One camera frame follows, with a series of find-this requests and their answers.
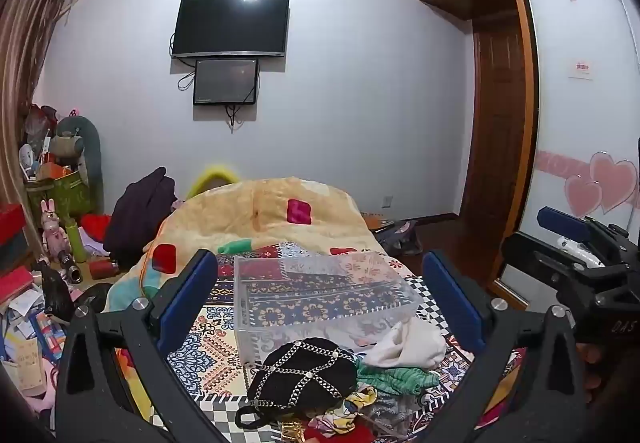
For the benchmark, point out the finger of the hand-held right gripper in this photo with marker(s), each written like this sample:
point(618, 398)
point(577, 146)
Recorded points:
point(562, 224)

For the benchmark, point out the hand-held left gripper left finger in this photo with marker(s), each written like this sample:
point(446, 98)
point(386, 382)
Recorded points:
point(187, 295)

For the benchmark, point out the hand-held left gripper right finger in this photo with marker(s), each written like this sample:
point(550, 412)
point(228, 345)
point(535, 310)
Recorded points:
point(452, 295)

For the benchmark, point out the white cloth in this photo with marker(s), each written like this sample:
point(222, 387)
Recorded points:
point(415, 343)

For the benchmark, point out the green striped cloth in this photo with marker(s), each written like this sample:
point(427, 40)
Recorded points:
point(400, 380)

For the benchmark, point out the clear plastic storage box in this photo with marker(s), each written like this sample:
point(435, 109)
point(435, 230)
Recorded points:
point(320, 303)

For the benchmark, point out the person's right hand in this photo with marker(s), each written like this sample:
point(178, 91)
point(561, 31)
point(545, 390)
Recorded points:
point(592, 368)

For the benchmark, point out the pink heart stickers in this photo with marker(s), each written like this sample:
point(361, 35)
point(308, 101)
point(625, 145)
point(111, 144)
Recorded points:
point(610, 183)

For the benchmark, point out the colourful patterned bedsheet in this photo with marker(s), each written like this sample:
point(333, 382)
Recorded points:
point(215, 353)

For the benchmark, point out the dark backpack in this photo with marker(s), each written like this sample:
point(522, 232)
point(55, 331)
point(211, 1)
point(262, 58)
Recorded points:
point(397, 238)

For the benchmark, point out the red cylinder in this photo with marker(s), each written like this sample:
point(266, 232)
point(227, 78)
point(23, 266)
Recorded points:
point(102, 269)

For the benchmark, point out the dark jacket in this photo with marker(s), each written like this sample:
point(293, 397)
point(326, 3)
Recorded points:
point(137, 213)

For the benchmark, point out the yellow patchwork quilt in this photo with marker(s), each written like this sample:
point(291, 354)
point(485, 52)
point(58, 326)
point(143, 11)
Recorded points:
point(260, 218)

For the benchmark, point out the frosted wardrobe sliding door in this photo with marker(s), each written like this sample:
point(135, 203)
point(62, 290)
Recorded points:
point(575, 113)

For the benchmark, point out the red plush cushion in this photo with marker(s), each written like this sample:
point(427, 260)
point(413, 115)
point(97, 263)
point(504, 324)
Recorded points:
point(95, 225)

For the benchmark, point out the brown wooden door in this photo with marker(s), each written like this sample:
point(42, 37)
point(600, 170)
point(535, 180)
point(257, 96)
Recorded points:
point(500, 123)

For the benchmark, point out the black cylinder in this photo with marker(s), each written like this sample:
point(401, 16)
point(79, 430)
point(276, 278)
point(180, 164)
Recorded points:
point(70, 265)

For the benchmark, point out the yellow plush toy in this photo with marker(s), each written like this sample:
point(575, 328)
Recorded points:
point(215, 175)

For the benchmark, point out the green tube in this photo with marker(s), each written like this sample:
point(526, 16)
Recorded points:
point(76, 240)

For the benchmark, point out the grey cloth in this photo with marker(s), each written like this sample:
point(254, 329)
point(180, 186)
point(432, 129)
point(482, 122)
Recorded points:
point(395, 415)

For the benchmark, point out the yellow patterned cloth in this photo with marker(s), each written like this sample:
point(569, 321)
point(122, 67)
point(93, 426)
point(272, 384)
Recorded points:
point(352, 405)

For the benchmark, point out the pink rabbit figure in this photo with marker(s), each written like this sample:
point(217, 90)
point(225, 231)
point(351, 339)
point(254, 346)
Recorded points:
point(52, 230)

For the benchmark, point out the pile of papers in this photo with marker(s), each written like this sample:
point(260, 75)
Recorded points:
point(30, 323)

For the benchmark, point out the green cardboard box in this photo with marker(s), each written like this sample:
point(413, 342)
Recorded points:
point(60, 195)

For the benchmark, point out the red book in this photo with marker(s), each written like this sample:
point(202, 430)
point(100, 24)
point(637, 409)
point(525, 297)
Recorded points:
point(14, 285)

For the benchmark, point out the beige paper bag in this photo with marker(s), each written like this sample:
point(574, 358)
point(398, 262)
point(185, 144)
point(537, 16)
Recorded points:
point(27, 365)

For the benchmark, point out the red cloth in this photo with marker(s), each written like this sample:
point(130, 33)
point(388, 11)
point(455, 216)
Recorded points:
point(335, 435)

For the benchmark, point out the grey-green plush toy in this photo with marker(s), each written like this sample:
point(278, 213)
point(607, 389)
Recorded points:
point(82, 138)

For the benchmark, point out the red box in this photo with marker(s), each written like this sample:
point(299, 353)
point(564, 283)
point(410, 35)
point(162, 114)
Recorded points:
point(11, 223)

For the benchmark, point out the small white fan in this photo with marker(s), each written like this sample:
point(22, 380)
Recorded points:
point(27, 158)

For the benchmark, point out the brown striped curtain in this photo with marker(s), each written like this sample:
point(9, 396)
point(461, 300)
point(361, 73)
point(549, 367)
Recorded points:
point(25, 53)

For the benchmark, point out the white wall socket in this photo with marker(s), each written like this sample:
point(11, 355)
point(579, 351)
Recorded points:
point(387, 201)

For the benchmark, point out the small black wall monitor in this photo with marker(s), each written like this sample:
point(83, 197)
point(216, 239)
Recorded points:
point(225, 80)

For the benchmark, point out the black wall television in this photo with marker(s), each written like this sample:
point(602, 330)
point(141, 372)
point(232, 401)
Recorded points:
point(230, 25)

